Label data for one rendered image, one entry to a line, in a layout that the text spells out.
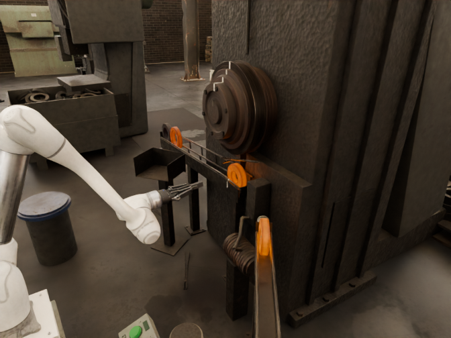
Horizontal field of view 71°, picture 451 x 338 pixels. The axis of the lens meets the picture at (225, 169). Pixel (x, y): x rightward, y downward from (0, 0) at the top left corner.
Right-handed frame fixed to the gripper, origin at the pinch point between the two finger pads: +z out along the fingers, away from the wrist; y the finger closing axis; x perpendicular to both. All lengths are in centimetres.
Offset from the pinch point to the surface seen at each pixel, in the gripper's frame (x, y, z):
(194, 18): 46, -653, 308
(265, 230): 2, 51, 7
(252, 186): 2.7, 21.3, 20.9
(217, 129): 26.6, -2.6, 16.1
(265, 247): -4, 54, 5
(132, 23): 66, -267, 52
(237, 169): 3.1, 2.8, 23.4
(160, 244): -73, -53, -14
